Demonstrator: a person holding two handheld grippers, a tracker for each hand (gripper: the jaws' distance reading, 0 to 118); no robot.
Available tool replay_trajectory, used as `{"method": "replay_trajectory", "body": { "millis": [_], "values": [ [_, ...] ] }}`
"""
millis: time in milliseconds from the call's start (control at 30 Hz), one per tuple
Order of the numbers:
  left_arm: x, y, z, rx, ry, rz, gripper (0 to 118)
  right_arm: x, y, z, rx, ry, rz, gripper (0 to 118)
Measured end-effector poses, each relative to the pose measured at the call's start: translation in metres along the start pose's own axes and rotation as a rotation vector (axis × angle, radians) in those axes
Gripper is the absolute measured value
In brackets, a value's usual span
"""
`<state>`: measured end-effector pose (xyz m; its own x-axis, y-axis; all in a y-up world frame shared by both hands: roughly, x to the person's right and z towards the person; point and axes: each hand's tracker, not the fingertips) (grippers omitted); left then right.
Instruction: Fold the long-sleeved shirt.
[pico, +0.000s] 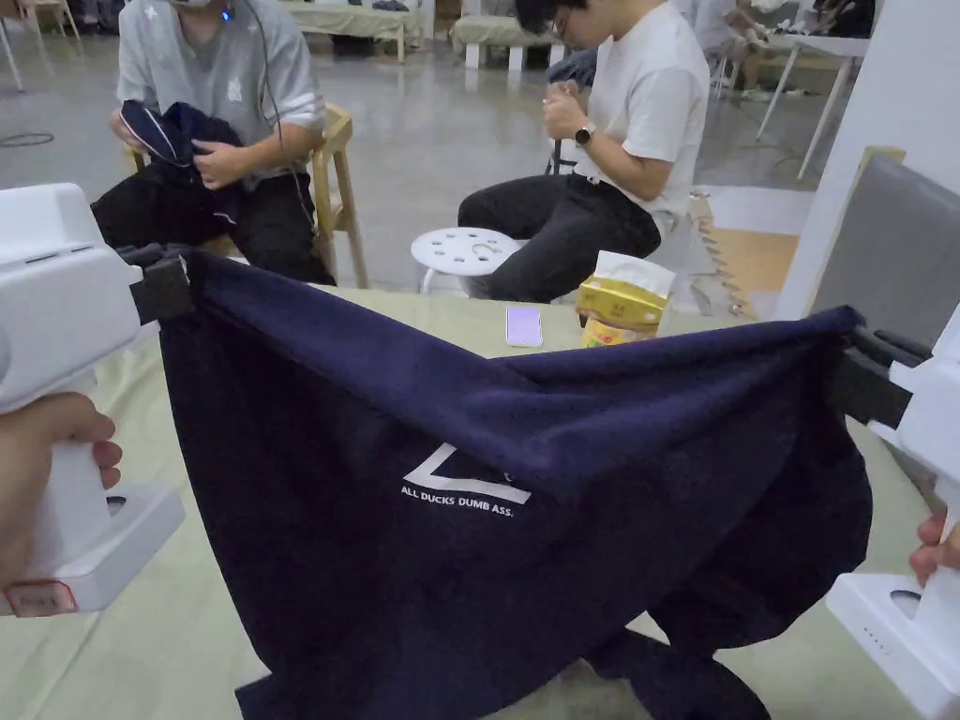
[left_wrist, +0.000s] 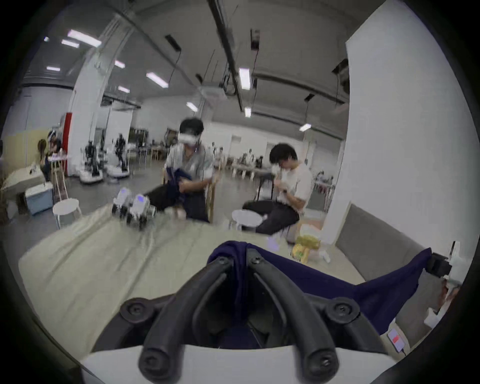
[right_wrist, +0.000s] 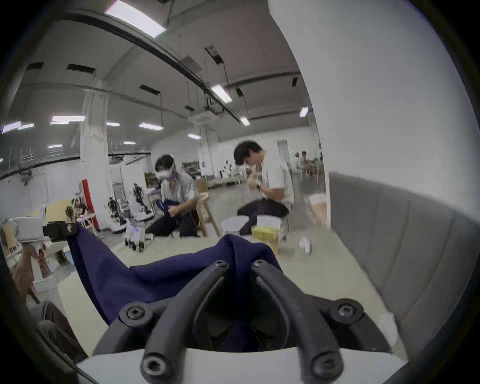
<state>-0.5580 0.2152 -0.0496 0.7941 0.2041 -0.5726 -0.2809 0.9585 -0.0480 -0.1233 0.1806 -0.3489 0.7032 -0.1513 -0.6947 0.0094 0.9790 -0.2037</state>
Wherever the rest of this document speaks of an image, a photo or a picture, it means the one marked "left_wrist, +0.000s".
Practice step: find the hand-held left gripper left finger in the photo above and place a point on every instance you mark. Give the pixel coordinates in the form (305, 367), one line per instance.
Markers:
(176, 318)

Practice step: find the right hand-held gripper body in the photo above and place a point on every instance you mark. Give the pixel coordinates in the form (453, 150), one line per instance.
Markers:
(458, 262)

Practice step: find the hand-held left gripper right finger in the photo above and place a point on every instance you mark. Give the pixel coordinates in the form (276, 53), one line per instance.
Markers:
(300, 318)

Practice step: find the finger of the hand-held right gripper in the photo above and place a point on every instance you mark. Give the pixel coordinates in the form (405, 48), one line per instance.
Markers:
(439, 264)

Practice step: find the dark blue shirt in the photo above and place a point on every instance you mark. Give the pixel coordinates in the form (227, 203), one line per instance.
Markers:
(378, 296)

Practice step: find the person's right hand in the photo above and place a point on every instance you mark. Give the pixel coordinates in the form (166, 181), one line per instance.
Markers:
(449, 294)

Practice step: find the grey padded headboard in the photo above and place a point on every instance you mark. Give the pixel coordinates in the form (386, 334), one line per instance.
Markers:
(375, 243)

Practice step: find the yellow bag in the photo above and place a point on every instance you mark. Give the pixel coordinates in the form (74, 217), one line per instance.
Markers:
(305, 247)

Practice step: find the phone with red screen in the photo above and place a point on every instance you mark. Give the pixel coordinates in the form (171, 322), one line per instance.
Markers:
(396, 338)

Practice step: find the bed with beige sheet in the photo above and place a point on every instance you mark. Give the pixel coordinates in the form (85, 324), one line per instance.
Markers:
(93, 270)

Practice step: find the white round stool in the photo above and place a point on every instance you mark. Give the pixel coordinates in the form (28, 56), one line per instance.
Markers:
(245, 218)
(66, 208)

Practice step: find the spare white hand-held gripper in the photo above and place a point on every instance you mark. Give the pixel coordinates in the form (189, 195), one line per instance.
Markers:
(140, 210)
(122, 202)

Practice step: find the wooden chair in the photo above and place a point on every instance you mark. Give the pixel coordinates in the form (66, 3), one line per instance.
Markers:
(213, 195)

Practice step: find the black robot on white base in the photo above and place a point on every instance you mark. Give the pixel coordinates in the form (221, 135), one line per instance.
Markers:
(92, 161)
(120, 153)

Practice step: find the blue and white cooler box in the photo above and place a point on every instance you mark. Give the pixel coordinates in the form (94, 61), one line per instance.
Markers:
(39, 198)

